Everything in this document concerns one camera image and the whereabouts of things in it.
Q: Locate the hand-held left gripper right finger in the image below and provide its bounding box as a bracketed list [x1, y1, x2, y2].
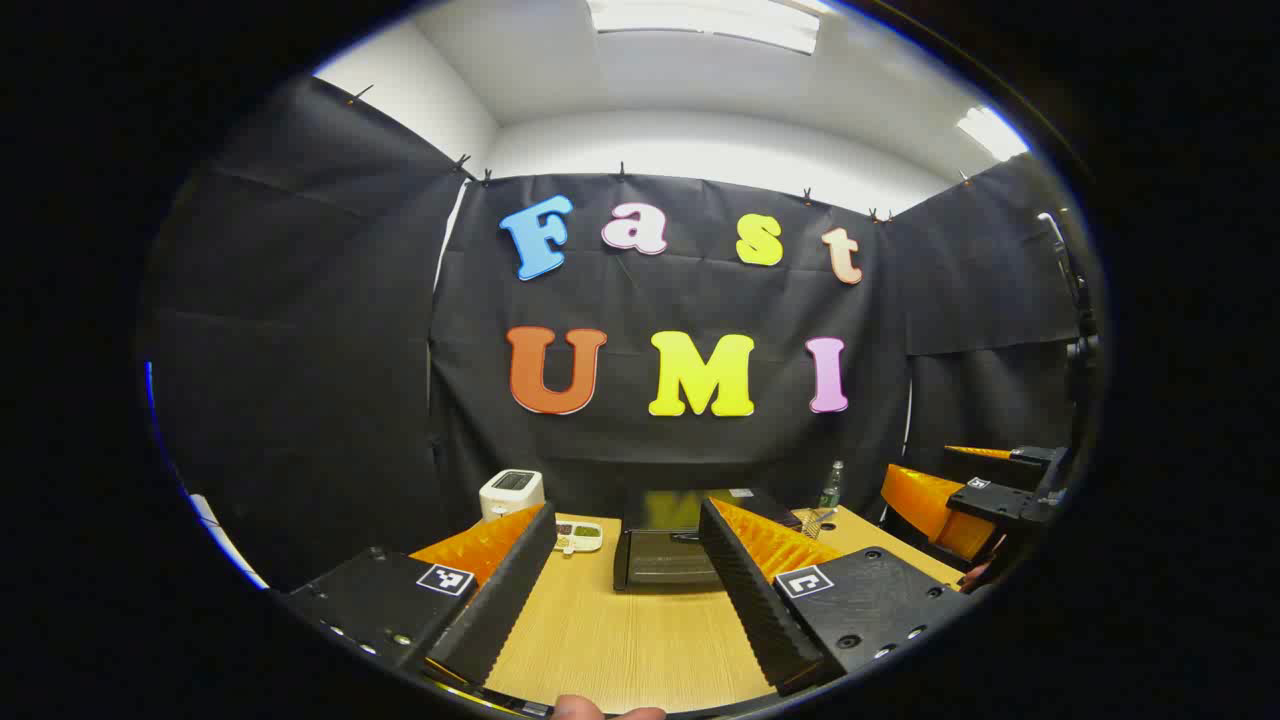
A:
[698, 497, 966, 697]

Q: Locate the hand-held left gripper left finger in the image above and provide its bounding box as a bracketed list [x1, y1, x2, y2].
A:
[280, 502, 558, 689]

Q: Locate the black electric oven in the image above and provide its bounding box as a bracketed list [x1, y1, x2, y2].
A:
[612, 487, 806, 593]

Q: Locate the white toaster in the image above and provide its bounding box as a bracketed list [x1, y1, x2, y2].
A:
[479, 469, 545, 523]

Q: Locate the black metal stand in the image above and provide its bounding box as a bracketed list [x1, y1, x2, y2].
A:
[1038, 210, 1101, 401]

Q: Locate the black backdrop cloth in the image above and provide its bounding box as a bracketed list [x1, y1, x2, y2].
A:
[140, 75, 1101, 591]

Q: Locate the ceiling light panel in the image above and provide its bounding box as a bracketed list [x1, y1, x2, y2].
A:
[957, 105, 1029, 161]
[585, 0, 821, 56]

